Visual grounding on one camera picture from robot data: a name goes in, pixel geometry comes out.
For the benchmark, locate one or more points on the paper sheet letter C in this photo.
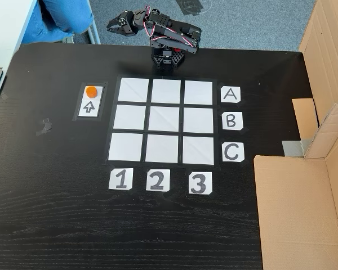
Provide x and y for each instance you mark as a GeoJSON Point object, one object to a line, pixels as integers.
{"type": "Point", "coordinates": [232, 152]}

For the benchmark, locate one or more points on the white arrow paper sheet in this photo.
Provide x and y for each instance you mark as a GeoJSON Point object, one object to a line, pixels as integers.
{"type": "Point", "coordinates": [83, 111]}

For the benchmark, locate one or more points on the white paper grid black tape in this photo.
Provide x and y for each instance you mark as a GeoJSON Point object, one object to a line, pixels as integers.
{"type": "Point", "coordinates": [164, 118]}

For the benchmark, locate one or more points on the brown cardboard panel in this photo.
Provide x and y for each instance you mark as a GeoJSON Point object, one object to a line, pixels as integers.
{"type": "Point", "coordinates": [293, 211]}
{"type": "Point", "coordinates": [326, 56]}

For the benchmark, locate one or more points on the paper sheet number 2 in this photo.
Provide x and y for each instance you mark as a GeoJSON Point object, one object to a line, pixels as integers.
{"type": "Point", "coordinates": [157, 180]}

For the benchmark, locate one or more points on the black floor tape patch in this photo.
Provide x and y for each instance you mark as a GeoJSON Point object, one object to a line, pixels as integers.
{"type": "Point", "coordinates": [192, 7]}

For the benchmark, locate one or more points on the paper sheet letter A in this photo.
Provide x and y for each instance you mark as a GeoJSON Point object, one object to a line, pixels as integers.
{"type": "Point", "coordinates": [230, 95]}

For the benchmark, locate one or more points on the grey duct tape strip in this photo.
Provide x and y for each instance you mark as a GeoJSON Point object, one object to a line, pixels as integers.
{"type": "Point", "coordinates": [294, 147]}

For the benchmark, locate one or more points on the round orange token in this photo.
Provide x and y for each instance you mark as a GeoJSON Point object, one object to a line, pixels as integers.
{"type": "Point", "coordinates": [90, 92]}

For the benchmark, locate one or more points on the white side table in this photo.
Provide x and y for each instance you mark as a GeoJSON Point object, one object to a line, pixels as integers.
{"type": "Point", "coordinates": [8, 28]}

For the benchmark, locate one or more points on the paper sheet letter B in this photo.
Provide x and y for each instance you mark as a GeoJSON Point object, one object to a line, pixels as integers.
{"type": "Point", "coordinates": [231, 121]}

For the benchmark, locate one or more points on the paper sheet number 1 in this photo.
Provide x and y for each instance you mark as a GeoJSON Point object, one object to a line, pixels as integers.
{"type": "Point", "coordinates": [120, 180]}

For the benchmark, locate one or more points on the paper sheet number 3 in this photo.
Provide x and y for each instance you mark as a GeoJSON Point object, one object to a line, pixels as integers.
{"type": "Point", "coordinates": [200, 183]}

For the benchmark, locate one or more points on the person in blue trousers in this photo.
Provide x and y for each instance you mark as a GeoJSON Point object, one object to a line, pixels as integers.
{"type": "Point", "coordinates": [59, 17]}

